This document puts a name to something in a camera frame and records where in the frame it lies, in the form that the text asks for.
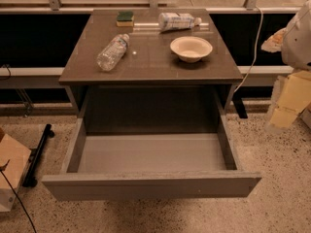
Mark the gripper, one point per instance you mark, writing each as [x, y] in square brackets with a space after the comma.
[298, 44]

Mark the grey top drawer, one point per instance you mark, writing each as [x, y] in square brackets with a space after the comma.
[151, 144]

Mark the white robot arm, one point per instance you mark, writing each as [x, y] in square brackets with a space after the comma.
[294, 40]

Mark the white ceramic bowl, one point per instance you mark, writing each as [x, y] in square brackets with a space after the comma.
[191, 49]

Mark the white blue labelled bottle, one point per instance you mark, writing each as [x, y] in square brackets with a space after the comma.
[177, 21]

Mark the grey cabinet desk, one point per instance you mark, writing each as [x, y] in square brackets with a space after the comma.
[152, 62]

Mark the green yellow sponge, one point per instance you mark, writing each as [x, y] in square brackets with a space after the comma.
[125, 19]

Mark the clear plastic water bottle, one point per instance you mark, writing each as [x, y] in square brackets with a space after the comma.
[108, 58]

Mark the cardboard box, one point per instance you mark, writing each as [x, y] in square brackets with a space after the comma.
[13, 161]

